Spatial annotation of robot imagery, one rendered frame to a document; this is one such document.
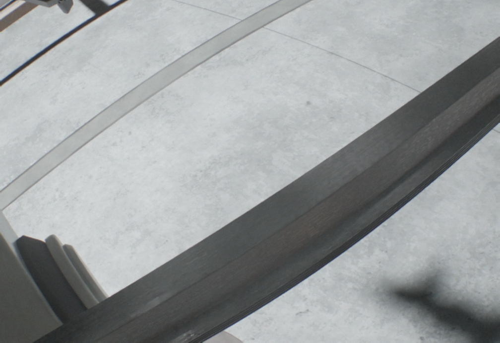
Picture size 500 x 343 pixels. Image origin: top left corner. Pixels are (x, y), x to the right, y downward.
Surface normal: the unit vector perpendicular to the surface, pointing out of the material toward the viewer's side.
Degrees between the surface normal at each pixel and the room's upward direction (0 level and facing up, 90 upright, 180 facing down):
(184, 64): 0
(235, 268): 75
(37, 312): 62
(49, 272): 51
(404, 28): 0
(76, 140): 0
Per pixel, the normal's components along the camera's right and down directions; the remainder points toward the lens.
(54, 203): -0.29, -0.73
